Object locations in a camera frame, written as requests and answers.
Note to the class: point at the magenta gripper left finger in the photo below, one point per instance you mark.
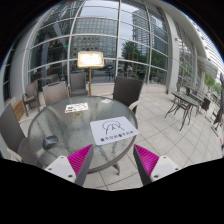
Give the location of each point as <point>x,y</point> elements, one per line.
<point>73,168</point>

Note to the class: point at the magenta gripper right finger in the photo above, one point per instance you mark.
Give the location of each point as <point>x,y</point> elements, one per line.
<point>152,167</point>

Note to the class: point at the white printed paper sheet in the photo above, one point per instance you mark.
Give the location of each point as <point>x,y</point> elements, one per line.
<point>112,130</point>

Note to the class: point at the small menu card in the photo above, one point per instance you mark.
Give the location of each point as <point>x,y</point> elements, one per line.
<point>76,107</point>

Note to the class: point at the grey wicker chair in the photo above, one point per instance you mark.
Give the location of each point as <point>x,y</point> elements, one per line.
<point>31,95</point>
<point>55,92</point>
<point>78,84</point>
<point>17,143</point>

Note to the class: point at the distant round glass table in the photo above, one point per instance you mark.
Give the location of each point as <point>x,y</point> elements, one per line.
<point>184,102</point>

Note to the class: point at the grey wicker chair middle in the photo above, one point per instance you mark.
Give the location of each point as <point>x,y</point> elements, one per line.
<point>55,92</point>

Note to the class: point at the dark wicker chair right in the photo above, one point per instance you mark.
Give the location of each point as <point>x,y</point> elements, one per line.
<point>126,93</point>

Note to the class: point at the grey wicker chair far left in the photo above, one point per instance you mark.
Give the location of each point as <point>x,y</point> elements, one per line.
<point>31,95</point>

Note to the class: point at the grey wicker chair back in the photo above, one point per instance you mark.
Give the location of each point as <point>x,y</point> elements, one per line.
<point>78,84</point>

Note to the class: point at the distant dark chair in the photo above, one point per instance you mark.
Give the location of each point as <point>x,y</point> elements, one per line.
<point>205,104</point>

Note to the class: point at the menu board on stand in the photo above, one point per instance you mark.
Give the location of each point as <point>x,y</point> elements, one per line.
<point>90,60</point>

